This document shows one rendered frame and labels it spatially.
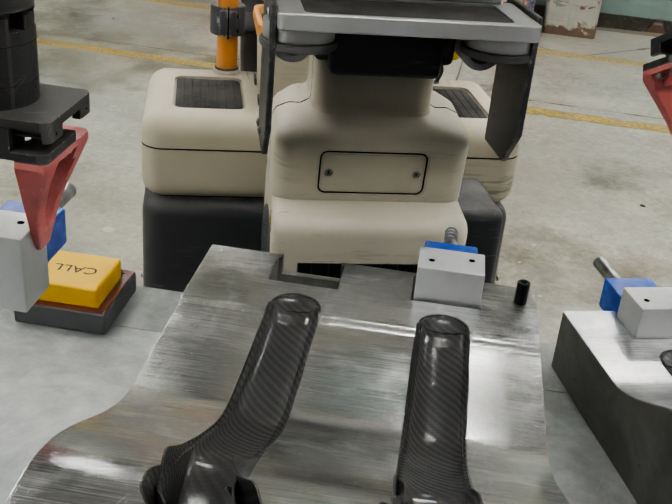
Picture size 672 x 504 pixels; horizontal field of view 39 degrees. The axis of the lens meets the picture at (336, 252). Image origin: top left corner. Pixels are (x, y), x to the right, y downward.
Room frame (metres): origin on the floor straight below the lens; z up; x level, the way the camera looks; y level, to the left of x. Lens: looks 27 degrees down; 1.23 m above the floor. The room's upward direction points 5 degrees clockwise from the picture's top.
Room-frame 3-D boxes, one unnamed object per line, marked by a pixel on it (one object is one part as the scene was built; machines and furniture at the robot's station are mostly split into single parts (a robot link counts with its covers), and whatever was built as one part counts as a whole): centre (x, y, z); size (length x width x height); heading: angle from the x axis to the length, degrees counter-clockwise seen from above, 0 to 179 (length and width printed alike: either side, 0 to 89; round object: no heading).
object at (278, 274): (0.64, 0.02, 0.87); 0.05 x 0.05 x 0.04; 84
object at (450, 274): (0.68, -0.09, 0.89); 0.13 x 0.05 x 0.05; 174
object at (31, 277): (0.59, 0.21, 0.94); 0.13 x 0.05 x 0.05; 173
